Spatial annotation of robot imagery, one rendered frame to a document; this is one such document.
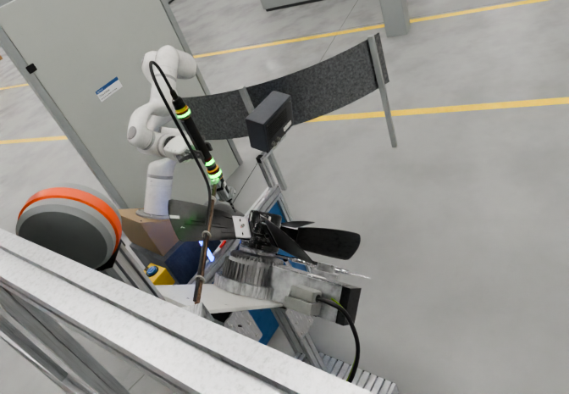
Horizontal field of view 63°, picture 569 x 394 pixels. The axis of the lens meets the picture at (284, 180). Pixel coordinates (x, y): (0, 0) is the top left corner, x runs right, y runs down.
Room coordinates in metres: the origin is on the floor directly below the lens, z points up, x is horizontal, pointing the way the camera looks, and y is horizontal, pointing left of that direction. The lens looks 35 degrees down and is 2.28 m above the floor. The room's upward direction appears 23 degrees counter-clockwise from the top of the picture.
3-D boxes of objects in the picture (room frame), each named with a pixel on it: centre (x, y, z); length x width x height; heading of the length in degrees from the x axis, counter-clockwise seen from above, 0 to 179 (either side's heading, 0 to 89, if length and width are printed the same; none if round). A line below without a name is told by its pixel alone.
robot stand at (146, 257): (1.88, 0.64, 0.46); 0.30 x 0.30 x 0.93; 39
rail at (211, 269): (1.71, 0.38, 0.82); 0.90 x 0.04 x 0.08; 133
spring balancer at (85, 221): (0.67, 0.36, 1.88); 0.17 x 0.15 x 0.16; 43
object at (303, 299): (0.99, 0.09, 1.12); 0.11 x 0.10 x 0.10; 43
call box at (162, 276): (1.44, 0.67, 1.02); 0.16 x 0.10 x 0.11; 133
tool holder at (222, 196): (1.37, 0.21, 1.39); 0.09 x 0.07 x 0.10; 168
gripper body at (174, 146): (1.45, 0.29, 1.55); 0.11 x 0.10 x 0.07; 43
